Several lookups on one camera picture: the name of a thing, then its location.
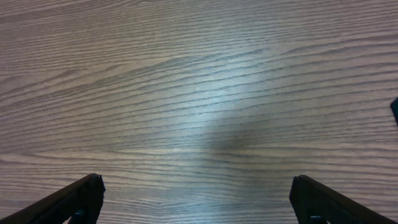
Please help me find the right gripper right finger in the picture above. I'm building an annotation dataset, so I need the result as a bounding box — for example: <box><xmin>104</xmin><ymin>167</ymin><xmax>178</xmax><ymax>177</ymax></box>
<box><xmin>289</xmin><ymin>175</ymin><xmax>397</xmax><ymax>224</ymax></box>

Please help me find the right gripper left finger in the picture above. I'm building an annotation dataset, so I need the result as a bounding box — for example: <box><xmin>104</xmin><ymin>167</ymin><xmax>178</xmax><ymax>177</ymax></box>
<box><xmin>1</xmin><ymin>174</ymin><xmax>106</xmax><ymax>224</ymax></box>

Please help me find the black shirt pile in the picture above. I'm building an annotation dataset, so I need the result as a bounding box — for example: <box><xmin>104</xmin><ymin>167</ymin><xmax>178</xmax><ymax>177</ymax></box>
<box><xmin>390</xmin><ymin>98</ymin><xmax>398</xmax><ymax>125</ymax></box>

